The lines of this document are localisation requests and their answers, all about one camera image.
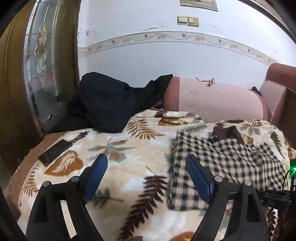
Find beige wall switch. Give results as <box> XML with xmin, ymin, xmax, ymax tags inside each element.
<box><xmin>177</xmin><ymin>16</ymin><xmax>199</xmax><ymax>27</ymax></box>

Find wooden glass panel door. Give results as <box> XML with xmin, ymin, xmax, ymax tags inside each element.
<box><xmin>1</xmin><ymin>1</ymin><xmax>81</xmax><ymax>173</ymax></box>

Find eyeglasses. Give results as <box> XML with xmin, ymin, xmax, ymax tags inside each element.
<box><xmin>196</xmin><ymin>77</ymin><xmax>215</xmax><ymax>87</ymax></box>

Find pink brown side cushion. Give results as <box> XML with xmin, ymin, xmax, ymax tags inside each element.
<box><xmin>260</xmin><ymin>63</ymin><xmax>295</xmax><ymax>126</ymax></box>

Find pink bolster cushion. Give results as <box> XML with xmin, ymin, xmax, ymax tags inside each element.
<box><xmin>162</xmin><ymin>76</ymin><xmax>268</xmax><ymax>123</ymax></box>

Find cream leaf pattern blanket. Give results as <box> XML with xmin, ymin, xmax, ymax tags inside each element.
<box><xmin>9</xmin><ymin>108</ymin><xmax>296</xmax><ymax>241</ymax></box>

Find black beige checkered shirt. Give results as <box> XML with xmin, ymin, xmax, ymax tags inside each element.
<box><xmin>169</xmin><ymin>123</ymin><xmax>290</xmax><ymax>211</ymax></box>

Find small black object on cushion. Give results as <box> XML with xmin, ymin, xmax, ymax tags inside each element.
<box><xmin>251</xmin><ymin>86</ymin><xmax>262</xmax><ymax>96</ymax></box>

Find framed wall panel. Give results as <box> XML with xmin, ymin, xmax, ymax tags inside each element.
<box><xmin>180</xmin><ymin>0</ymin><xmax>218</xmax><ymax>11</ymax></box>

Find black garment pile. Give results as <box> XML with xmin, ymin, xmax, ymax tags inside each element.
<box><xmin>48</xmin><ymin>72</ymin><xmax>173</xmax><ymax>133</ymax></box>

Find black smartphone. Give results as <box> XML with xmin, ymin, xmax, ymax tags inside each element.
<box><xmin>38</xmin><ymin>140</ymin><xmax>73</xmax><ymax>166</ymax></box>

